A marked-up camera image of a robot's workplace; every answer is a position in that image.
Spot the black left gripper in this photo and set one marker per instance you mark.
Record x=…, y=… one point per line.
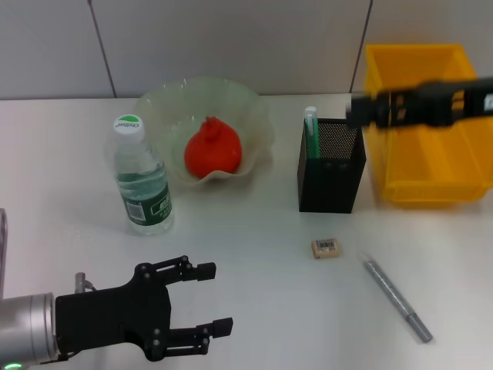
x=111, y=312

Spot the grey marker pen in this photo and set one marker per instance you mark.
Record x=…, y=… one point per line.
x=393, y=293

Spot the black mesh pen holder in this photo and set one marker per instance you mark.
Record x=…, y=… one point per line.
x=327, y=185

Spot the clear green-label water bottle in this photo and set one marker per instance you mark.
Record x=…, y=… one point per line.
x=144, y=185

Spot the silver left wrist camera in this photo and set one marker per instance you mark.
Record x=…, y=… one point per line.
x=3, y=250

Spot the orange toy fruit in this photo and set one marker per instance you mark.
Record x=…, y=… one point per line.
x=213, y=154

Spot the mint green utility knife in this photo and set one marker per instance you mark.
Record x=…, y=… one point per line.
x=312, y=135

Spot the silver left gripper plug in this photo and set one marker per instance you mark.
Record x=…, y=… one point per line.
x=81, y=283

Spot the beige barcode eraser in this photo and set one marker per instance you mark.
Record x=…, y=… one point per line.
x=325, y=247

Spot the pale green wavy fruit bowl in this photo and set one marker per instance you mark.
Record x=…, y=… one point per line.
x=173, y=100

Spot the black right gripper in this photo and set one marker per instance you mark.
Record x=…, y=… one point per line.
x=454, y=102

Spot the yellow plastic bin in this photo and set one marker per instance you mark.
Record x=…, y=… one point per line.
x=431, y=162

